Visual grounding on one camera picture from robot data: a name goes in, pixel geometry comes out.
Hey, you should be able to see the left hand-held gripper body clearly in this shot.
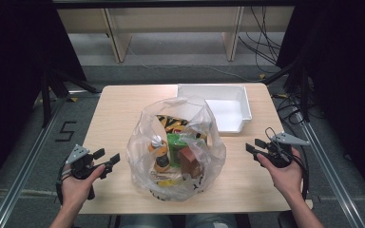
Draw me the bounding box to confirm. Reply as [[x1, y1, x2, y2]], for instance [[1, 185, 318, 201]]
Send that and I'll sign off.
[[65, 144, 113, 201]]

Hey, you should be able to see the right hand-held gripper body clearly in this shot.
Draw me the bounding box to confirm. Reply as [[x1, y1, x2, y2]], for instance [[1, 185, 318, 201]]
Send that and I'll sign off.
[[258, 131, 312, 169]]

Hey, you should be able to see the white plastic bin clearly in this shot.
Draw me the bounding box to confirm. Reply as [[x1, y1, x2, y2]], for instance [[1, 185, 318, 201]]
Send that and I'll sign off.
[[176, 83, 253, 135]]

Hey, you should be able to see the clear plastic bag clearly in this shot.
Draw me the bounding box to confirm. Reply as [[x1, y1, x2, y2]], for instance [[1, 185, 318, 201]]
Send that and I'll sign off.
[[125, 96, 227, 202]]

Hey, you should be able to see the orange juice bottle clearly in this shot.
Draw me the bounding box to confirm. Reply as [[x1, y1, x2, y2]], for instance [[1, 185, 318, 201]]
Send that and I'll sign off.
[[147, 135, 171, 174]]

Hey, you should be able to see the green seaweed packet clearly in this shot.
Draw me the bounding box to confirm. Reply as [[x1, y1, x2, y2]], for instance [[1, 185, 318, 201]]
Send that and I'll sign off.
[[165, 132, 194, 169]]

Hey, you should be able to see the yellow black chips packet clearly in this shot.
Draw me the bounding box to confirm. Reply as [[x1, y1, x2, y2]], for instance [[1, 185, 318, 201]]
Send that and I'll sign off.
[[156, 114, 208, 142]]

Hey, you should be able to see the person's right hand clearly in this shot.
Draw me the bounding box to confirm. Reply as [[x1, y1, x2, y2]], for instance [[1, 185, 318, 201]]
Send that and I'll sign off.
[[256, 146, 304, 199]]

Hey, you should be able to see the person's left hand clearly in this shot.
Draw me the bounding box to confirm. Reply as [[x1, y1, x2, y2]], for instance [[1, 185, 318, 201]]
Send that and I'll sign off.
[[60, 164, 107, 210]]

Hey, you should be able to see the small yellow packet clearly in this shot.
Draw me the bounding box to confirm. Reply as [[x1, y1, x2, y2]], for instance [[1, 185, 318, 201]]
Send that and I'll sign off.
[[156, 179, 180, 188]]

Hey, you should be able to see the black metal stand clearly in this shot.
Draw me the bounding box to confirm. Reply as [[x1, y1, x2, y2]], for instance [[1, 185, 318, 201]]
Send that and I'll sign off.
[[262, 60, 312, 123], [41, 67, 99, 127]]

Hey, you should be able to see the person's right leg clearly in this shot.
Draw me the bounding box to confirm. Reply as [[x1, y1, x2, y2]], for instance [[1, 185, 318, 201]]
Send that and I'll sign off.
[[184, 214, 238, 228]]

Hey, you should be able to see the black curtain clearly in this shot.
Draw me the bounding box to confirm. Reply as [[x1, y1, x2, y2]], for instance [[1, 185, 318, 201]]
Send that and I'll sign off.
[[0, 0, 88, 203], [275, 0, 365, 210]]

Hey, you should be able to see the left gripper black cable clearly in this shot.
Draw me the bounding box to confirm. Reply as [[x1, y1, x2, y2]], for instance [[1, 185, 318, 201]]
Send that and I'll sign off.
[[55, 160, 74, 205]]

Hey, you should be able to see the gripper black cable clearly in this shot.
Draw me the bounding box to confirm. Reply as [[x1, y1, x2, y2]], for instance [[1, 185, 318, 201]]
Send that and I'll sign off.
[[55, 160, 74, 205], [264, 126, 310, 201]]

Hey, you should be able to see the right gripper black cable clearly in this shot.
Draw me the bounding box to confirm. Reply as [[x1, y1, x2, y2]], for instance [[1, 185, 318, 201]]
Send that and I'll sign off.
[[264, 126, 310, 201]]

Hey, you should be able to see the black floor cable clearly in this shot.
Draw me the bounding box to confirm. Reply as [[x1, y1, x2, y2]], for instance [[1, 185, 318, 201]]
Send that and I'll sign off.
[[274, 93, 306, 126]]

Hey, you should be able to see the metal floor rail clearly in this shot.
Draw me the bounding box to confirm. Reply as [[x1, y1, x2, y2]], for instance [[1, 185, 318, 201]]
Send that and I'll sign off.
[[0, 91, 69, 228], [293, 104, 365, 228]]

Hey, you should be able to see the bundle of black cables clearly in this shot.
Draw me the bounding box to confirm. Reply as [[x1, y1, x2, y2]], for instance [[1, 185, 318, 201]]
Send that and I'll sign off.
[[238, 6, 283, 74]]

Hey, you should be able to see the white floor cable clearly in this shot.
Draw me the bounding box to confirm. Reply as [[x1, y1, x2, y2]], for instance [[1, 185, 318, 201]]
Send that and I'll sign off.
[[127, 47, 264, 84]]

